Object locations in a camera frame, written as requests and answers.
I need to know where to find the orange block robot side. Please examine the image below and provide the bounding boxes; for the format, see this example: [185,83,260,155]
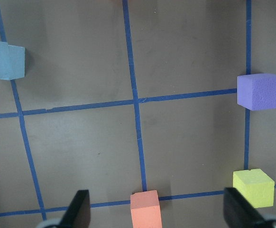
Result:
[130,190,163,228]

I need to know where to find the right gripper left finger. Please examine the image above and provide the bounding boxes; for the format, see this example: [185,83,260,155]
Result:
[58,190,91,228]

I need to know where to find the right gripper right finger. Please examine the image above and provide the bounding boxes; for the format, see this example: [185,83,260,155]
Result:
[223,187,271,228]

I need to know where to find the far purple foam block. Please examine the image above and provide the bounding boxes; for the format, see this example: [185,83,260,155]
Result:
[237,73,276,111]

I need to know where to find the yellow foam block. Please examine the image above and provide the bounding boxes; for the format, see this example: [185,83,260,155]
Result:
[233,169,275,209]

